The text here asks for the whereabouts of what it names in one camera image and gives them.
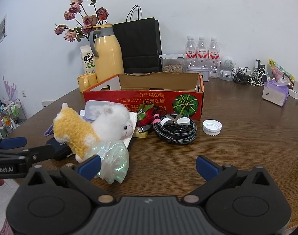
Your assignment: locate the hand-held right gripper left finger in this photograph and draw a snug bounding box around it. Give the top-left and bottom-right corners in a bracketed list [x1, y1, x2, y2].
[22, 155, 116, 205]

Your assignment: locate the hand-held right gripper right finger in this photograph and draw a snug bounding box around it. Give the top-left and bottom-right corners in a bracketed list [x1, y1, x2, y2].
[181, 155, 278, 205]

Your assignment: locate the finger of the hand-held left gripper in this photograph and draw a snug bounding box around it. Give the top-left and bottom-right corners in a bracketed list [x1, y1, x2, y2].
[0, 136, 27, 150]
[0, 144, 55, 164]

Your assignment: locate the black pouch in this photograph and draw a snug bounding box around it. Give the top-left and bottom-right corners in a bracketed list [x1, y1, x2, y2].
[45, 137, 73, 162]

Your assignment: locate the iridescent plastic bag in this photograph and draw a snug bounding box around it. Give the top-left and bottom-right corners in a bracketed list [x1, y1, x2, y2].
[84, 142, 130, 185]

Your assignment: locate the white round lid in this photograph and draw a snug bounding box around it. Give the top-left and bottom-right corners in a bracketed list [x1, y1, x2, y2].
[202, 119, 223, 136]

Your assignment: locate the white and yellow plush cat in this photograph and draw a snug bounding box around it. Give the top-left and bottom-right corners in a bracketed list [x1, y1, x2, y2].
[53, 102, 136, 163]

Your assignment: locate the black braided cable coil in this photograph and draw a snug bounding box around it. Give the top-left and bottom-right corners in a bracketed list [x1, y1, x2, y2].
[136, 113, 198, 144]

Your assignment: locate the white charger plug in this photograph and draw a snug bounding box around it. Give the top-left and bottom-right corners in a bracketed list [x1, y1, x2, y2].
[175, 116, 191, 126]

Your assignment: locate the yellow block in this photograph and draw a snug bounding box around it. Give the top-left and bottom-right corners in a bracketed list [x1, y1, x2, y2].
[133, 128, 149, 139]

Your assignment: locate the red rose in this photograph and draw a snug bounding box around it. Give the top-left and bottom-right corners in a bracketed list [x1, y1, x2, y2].
[136, 99, 162, 128]

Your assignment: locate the red cardboard box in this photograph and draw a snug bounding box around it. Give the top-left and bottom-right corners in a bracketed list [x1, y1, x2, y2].
[83, 72, 205, 121]

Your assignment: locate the metal storage rack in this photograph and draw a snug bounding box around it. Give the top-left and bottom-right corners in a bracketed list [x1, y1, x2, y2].
[0, 98, 27, 140]

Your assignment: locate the yellow mug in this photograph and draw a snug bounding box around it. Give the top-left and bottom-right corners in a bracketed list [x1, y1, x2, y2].
[77, 73, 98, 93]

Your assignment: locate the white tin box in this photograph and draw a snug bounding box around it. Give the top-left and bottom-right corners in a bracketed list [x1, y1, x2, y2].
[187, 66, 209, 82]

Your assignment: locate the purple tissue pack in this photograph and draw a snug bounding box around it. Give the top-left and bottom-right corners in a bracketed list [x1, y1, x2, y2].
[262, 78, 290, 107]

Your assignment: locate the white milk carton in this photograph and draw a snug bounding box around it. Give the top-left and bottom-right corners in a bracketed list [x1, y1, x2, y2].
[80, 45, 98, 74]

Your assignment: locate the white robot speaker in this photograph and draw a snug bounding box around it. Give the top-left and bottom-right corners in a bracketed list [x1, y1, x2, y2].
[219, 55, 236, 82]

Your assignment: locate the clear nut container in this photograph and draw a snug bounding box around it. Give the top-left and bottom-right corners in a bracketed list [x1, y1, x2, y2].
[159, 53, 184, 73]

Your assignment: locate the clear water bottle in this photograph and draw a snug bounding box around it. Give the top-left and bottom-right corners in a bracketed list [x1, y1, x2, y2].
[208, 37, 220, 79]
[196, 36, 209, 68]
[185, 36, 197, 67]

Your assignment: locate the yellow thermos jug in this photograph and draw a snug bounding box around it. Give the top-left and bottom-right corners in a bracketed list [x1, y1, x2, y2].
[89, 24, 125, 83]

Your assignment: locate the colourful snack packet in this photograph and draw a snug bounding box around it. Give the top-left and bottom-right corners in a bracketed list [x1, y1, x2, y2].
[268, 58, 295, 89]

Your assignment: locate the black paper bag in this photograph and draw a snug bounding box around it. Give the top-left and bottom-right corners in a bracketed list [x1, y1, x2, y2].
[112, 5, 163, 74]

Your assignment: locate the dried rose bouquet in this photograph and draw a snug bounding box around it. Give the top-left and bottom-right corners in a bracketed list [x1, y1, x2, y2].
[54, 0, 109, 43]

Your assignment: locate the purple wall sticker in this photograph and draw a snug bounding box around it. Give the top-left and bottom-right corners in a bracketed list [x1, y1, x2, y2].
[2, 76, 18, 101]

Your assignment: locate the black charger cable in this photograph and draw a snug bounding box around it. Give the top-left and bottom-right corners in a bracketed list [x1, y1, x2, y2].
[233, 68, 252, 86]

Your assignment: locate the white cable bundle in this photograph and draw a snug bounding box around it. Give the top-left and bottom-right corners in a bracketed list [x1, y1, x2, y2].
[248, 59, 268, 87]

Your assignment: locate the wall poster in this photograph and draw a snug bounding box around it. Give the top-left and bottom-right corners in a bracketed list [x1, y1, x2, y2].
[0, 14, 7, 44]

